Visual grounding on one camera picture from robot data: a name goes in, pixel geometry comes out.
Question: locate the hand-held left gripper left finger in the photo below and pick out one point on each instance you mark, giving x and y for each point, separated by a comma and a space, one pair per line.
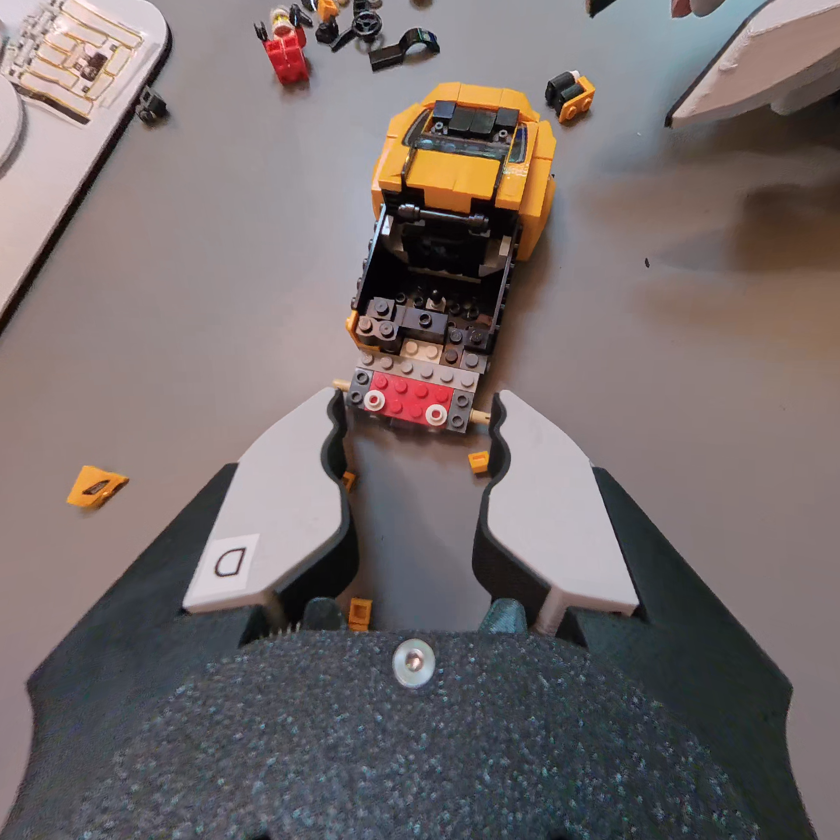
282, 518

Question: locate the yellow black lego car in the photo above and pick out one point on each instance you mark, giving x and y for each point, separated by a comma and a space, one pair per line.
459, 170

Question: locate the black lego connector piece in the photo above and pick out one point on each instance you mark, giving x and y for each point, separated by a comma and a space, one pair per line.
151, 105

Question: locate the black orange lego subassembly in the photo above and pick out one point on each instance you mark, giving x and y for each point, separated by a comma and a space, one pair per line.
571, 98

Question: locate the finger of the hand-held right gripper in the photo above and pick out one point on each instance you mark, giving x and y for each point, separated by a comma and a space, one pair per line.
814, 92
774, 46

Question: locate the lego sticker sheet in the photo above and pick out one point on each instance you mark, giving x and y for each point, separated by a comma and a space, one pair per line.
72, 59

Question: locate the white stand base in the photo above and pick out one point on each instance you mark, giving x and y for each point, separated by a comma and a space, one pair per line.
52, 184

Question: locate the black lego arch piece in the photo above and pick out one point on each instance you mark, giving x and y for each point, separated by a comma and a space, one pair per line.
394, 56

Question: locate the pile of small lego parts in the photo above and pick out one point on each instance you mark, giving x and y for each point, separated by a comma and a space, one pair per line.
341, 19

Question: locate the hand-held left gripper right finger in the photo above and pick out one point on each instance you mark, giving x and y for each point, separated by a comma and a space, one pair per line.
558, 525

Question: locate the orange lego pieces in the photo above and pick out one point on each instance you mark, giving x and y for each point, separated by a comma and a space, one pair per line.
92, 489

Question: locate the red lego seat piece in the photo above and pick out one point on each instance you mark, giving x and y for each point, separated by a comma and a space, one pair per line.
287, 59

